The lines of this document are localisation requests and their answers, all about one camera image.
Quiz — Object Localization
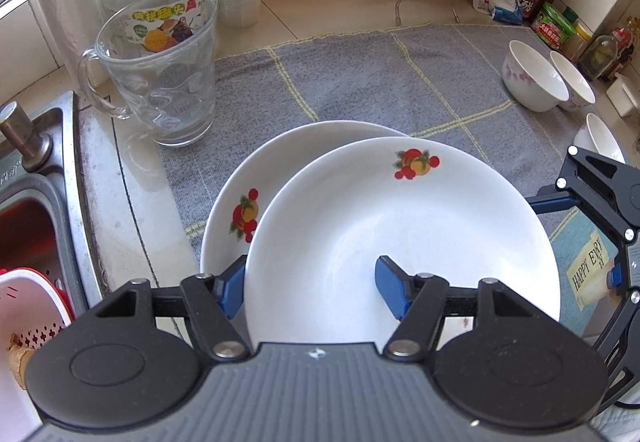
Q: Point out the white colander basket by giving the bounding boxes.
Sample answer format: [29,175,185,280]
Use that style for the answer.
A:
[0,269,76,442]

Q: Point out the metal soap dispenser pump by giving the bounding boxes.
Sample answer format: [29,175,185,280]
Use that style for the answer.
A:
[0,102,54,171]

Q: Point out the ginger piece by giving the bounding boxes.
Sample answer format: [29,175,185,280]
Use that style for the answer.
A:
[5,331,40,390]

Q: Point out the clear glass mug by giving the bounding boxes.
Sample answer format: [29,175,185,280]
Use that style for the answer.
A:
[77,0,220,147]

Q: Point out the small yellow jar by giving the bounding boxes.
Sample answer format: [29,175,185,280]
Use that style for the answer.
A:
[565,17,596,63]

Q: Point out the white ceramic bowl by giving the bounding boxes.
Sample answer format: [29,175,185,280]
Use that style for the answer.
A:
[501,40,571,113]
[549,50,597,112]
[572,113,626,165]

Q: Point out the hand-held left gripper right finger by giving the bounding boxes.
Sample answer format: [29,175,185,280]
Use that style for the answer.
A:
[375,254,543,364]

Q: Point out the red basin with grey rim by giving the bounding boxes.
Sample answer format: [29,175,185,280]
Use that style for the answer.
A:
[0,202,76,323]

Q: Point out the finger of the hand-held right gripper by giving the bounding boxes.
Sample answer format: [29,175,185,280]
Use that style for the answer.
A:
[525,146,640,243]
[595,297,640,415]

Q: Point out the green jar with red label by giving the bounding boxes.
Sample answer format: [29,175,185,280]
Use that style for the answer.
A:
[531,2,577,49]

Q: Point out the white plate with fruit print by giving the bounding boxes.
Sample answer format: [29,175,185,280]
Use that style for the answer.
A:
[244,137,562,348]
[199,120,412,275]

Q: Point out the grey-blue checked cloth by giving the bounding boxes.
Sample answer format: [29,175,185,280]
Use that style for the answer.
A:
[159,22,640,442]

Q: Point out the clear glass bottle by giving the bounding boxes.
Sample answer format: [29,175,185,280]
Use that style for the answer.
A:
[580,34,621,82]

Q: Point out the stainless steel sink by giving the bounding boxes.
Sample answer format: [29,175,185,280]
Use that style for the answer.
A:
[0,89,108,318]

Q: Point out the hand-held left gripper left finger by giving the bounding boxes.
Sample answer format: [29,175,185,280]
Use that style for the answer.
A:
[90,254,252,364]

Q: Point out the white plastic container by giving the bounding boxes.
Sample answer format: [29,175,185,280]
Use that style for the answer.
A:
[606,72,640,119]

